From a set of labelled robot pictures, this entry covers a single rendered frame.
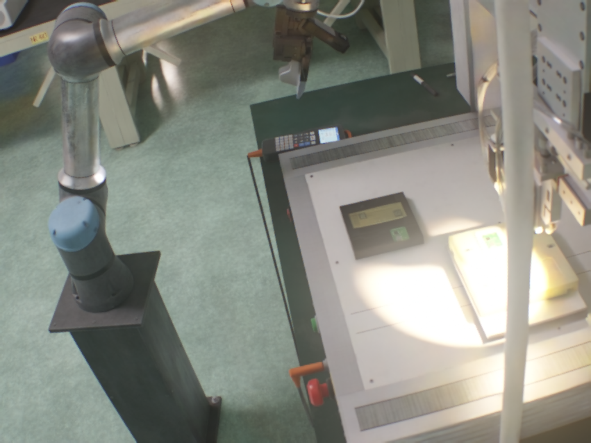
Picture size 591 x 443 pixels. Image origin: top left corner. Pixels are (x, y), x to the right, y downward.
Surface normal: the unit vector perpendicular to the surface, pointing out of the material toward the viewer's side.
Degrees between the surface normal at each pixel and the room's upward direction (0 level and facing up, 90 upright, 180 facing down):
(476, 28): 90
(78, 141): 90
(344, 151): 0
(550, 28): 90
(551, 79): 90
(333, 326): 0
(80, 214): 8
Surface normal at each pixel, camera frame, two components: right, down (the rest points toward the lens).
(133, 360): -0.03, 0.64
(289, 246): -0.17, -0.76
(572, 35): -0.97, 0.23
